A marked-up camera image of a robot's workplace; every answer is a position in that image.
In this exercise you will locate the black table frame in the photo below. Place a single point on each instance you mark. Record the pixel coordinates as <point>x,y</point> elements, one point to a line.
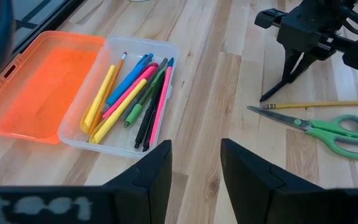
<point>51,23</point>

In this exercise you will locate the black capped pen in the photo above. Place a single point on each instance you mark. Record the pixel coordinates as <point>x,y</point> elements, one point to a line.
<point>149,112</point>

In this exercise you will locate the slim black pen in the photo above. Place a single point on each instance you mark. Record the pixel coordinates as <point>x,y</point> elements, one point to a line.
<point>149,137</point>

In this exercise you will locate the green pen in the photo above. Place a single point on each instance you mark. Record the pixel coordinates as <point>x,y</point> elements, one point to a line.
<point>134,115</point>

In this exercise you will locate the orange pencil silver ferrule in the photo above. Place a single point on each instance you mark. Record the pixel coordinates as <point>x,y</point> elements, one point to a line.
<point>117,70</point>

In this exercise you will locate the yellow highlighter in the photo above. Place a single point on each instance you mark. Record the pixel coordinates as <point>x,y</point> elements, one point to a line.
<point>117,113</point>
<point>99,96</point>

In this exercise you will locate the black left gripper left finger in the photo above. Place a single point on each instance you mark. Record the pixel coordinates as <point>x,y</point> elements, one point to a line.
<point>154,174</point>

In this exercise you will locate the blue pen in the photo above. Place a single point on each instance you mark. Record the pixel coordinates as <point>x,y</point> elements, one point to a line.
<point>129,79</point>

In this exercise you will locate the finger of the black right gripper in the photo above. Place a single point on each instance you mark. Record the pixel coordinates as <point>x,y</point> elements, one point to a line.
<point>301,70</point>
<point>291,63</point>

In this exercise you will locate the black pen white print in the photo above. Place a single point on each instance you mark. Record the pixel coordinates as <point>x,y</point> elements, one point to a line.
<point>272,93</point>

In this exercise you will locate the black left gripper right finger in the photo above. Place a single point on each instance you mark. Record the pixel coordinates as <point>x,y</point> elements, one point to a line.
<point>247,180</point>

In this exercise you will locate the pink highlighter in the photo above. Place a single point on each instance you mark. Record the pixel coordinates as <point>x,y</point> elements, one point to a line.
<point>135,85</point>

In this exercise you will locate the clear plastic supply box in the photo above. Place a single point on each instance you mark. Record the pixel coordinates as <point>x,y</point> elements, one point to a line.
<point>120,141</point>

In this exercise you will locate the yellow pencil black ferrule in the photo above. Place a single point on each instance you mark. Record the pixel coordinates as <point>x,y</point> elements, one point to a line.
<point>315,104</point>

